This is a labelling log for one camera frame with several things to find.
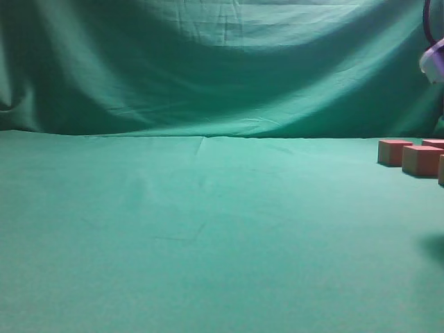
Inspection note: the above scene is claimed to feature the green cloth backdrop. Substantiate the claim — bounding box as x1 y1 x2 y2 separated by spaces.
1 1 443 332

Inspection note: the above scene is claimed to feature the pink cube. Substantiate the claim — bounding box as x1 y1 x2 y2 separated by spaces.
422 139 444 149
438 155 444 187
377 139 413 167
402 146 443 178

